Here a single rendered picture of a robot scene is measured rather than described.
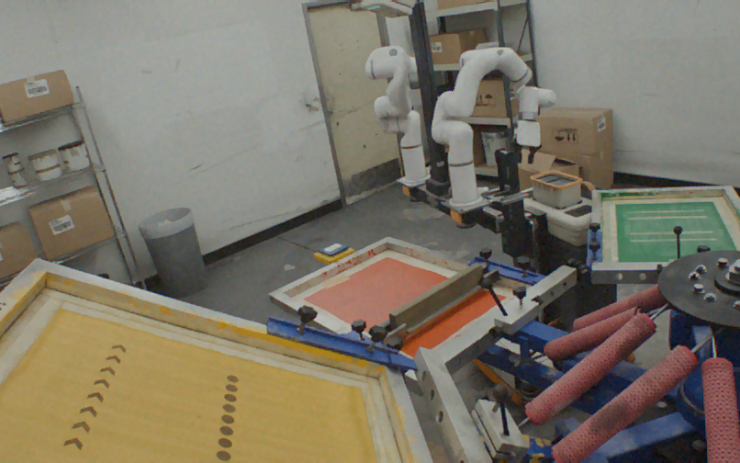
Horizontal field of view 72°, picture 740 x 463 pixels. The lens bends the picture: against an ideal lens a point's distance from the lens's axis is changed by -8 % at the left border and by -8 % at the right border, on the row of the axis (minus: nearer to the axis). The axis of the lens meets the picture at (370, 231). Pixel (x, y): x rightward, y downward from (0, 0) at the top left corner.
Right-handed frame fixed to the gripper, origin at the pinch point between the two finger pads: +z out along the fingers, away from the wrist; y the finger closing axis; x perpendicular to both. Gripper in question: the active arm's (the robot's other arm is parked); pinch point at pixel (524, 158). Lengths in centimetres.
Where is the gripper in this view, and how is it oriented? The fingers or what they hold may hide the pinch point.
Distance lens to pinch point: 230.0
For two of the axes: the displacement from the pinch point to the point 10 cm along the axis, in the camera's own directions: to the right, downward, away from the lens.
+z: -0.6, 9.9, 1.2
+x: -2.7, -1.3, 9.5
